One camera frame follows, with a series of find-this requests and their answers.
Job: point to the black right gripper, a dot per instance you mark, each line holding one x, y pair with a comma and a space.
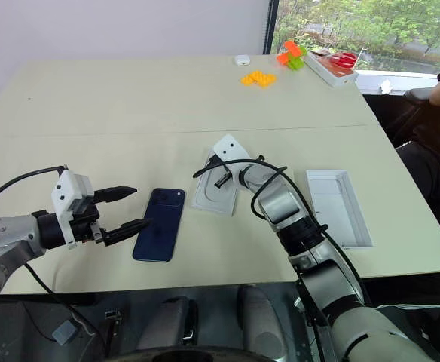
214, 159

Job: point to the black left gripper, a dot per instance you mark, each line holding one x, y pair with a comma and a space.
84, 222

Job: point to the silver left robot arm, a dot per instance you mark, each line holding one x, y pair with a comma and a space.
1, 234

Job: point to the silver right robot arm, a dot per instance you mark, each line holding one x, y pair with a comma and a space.
280, 205

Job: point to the white phone box base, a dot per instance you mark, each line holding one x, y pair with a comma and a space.
210, 196

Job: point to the white phone box lid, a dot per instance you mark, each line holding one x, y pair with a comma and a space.
337, 211

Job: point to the small grey plastic box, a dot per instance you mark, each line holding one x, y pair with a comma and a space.
64, 332

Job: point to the dark blue smartphone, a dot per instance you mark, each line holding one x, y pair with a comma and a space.
159, 226

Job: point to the metal table clamp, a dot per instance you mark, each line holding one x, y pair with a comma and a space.
112, 318

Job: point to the yellow building block plate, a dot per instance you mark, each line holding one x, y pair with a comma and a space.
259, 79

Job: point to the white earbud case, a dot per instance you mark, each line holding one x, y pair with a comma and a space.
243, 60

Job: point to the green building block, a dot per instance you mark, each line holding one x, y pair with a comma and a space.
297, 62

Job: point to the orange building block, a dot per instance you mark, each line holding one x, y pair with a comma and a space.
288, 53

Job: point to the white tray with red items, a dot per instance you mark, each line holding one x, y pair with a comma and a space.
327, 73

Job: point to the red round object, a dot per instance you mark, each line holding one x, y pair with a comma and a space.
343, 60

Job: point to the crumpled white paper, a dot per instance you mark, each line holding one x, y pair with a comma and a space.
386, 87

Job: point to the person in dark clothes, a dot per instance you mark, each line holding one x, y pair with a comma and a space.
431, 151

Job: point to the grey chair armrest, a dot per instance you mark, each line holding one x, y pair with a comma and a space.
417, 94

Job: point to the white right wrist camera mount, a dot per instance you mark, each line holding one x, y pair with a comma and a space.
232, 149

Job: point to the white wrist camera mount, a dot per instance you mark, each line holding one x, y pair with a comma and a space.
63, 192
232, 149

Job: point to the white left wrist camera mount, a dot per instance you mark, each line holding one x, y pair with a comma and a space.
63, 192

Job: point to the black window frame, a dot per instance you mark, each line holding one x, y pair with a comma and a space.
268, 26

